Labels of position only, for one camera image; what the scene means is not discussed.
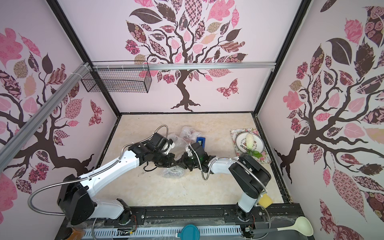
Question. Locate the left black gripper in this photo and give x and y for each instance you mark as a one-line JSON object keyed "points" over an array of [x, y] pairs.
{"points": [[169, 164]]}

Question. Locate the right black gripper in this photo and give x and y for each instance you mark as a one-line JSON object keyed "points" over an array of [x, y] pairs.
{"points": [[186, 162]]}

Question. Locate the blue tape dispenser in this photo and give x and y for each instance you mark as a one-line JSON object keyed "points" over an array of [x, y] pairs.
{"points": [[201, 141]]}

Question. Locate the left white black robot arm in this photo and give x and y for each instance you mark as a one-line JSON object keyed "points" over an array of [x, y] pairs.
{"points": [[77, 197]]}

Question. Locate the right flexible metal conduit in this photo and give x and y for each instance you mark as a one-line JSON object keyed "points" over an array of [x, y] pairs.
{"points": [[252, 168]]}

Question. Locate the white artificial rose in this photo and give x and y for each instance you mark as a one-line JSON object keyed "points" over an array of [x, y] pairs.
{"points": [[250, 144]]}

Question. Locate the round white plate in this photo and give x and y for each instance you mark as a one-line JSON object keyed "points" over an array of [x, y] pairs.
{"points": [[240, 142]]}

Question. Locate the floral square placemat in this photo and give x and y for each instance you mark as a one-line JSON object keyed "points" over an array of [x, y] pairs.
{"points": [[265, 159]]}

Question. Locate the teal round lid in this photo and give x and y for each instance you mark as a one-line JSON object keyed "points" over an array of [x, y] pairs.
{"points": [[189, 232]]}

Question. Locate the yellow green sponge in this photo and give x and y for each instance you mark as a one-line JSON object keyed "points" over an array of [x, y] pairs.
{"points": [[265, 201]]}

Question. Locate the brown jar black lid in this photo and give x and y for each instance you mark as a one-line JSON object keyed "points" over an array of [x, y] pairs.
{"points": [[73, 234]]}

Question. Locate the cream plastic ladle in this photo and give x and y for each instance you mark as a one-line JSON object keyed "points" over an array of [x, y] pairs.
{"points": [[302, 225]]}

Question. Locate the white slotted cable duct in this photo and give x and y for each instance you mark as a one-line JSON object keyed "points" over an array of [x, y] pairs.
{"points": [[160, 233]]}

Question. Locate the black wire basket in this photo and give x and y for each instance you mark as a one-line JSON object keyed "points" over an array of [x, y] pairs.
{"points": [[118, 77]]}

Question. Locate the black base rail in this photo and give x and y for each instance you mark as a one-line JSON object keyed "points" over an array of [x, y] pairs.
{"points": [[275, 216]]}

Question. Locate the rear aluminium frame bar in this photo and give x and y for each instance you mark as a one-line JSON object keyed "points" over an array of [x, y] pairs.
{"points": [[190, 66]]}

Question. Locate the aluminium frame bar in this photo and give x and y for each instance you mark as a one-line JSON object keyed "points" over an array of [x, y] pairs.
{"points": [[9, 151], [190, 66]]}

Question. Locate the left aluminium frame bar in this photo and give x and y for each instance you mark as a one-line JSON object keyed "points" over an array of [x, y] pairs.
{"points": [[9, 151]]}

